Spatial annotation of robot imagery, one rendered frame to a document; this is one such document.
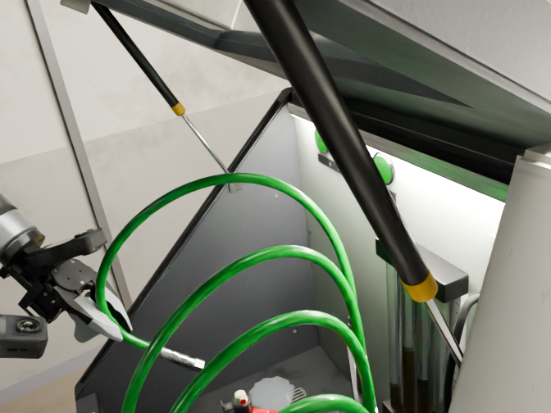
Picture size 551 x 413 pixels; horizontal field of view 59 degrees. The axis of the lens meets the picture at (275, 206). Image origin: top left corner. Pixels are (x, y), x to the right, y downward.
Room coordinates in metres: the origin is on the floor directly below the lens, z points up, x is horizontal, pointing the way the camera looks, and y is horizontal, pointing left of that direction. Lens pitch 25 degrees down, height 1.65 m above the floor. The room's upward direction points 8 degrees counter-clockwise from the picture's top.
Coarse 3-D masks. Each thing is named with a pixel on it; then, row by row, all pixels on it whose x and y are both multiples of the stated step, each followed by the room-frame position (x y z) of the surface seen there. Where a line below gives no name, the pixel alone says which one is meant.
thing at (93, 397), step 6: (90, 396) 0.73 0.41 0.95; (96, 396) 0.73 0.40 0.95; (78, 402) 0.72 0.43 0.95; (84, 402) 0.71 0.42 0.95; (90, 402) 0.71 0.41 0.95; (96, 402) 0.71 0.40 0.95; (78, 408) 0.70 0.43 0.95; (84, 408) 0.70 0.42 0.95; (90, 408) 0.70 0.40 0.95; (96, 408) 0.70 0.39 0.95
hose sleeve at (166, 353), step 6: (150, 342) 0.61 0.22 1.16; (162, 348) 0.61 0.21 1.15; (168, 348) 0.61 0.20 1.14; (162, 354) 0.60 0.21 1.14; (168, 354) 0.60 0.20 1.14; (174, 354) 0.60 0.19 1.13; (180, 354) 0.61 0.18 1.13; (168, 360) 0.60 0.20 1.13; (174, 360) 0.60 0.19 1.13; (180, 360) 0.60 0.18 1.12; (186, 360) 0.60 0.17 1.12; (192, 360) 0.60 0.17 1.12; (186, 366) 0.60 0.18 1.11; (192, 366) 0.60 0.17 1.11
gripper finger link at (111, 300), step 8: (88, 296) 0.65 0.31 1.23; (112, 296) 0.65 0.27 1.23; (96, 304) 0.64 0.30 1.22; (112, 304) 0.63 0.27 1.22; (120, 304) 0.64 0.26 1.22; (112, 312) 0.62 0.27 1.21; (120, 312) 0.62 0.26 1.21; (120, 320) 0.62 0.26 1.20; (128, 320) 0.62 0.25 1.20; (128, 328) 0.61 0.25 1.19
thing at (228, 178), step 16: (208, 176) 0.60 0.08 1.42; (224, 176) 0.60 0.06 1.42; (240, 176) 0.60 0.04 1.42; (256, 176) 0.60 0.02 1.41; (176, 192) 0.60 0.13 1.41; (288, 192) 0.60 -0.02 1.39; (144, 208) 0.60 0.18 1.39; (160, 208) 0.60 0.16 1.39; (320, 208) 0.60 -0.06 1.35; (128, 224) 0.60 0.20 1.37; (320, 224) 0.60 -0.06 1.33; (336, 240) 0.59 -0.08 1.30; (112, 256) 0.60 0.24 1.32; (96, 288) 0.60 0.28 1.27; (352, 288) 0.59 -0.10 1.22; (112, 320) 0.61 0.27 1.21; (128, 336) 0.60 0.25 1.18
